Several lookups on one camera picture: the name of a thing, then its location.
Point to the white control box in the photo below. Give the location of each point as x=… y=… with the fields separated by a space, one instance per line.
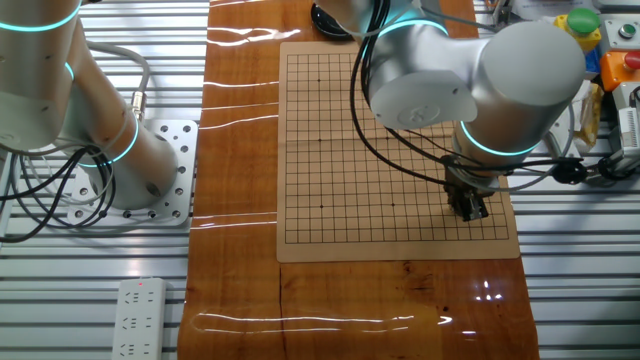
x=624 y=95

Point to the blue pack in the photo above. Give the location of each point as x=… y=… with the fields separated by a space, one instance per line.
x=592 y=62

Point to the aluminium pole with foot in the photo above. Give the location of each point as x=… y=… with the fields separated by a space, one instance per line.
x=501 y=15

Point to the yellow plastic packet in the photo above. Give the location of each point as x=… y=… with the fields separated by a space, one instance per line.
x=590 y=117

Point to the wood grain table sheet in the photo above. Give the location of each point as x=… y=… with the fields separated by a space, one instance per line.
x=240 y=175

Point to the grey box silver button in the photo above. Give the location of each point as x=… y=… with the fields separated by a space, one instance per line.
x=612 y=42

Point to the white paper sheet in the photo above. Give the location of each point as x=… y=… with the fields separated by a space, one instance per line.
x=540 y=7

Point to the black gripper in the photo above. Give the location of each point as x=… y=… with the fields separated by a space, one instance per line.
x=462 y=182

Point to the white power strip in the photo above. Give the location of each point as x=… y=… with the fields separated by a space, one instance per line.
x=140 y=320

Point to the black bowl lid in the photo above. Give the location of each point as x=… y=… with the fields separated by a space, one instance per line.
x=322 y=22

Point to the orange box red button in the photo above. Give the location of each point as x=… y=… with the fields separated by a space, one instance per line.
x=612 y=70

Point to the tan paper Go board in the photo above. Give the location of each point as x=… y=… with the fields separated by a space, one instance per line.
x=340 y=200

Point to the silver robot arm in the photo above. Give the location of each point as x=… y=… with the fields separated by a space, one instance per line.
x=525 y=75

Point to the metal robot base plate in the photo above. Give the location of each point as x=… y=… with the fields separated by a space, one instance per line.
x=180 y=165

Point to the yellow box green button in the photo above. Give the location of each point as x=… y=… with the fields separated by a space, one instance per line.
x=582 y=22

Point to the camera stand foot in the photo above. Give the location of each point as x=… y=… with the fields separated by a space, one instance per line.
x=617 y=167

